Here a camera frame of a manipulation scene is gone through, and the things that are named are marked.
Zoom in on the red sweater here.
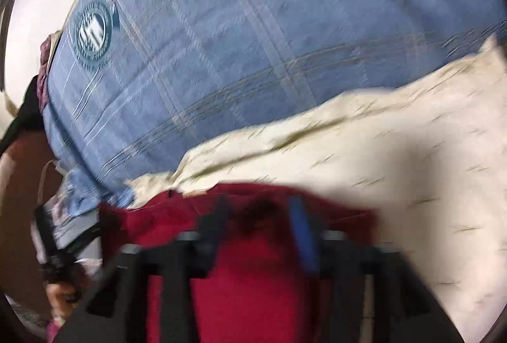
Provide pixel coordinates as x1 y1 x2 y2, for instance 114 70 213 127
99 183 376 342

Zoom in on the person's left hand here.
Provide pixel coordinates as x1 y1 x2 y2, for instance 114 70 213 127
46 278 89 326

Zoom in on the brown wooden headboard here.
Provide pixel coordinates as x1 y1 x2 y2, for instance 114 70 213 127
1 131 54 320

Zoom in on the black cloth on chair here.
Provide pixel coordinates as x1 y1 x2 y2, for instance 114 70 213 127
0 76 44 156

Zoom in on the cream leaf-print pillow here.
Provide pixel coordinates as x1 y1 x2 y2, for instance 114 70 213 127
127 36 506 342

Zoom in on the maroon patterned cloth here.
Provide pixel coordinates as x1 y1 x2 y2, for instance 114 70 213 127
36 31 61 112

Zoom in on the blue plaid quilt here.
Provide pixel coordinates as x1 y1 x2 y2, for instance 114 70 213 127
43 0 506 216

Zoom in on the white charger with cable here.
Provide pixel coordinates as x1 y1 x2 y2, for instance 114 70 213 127
36 159 67 206

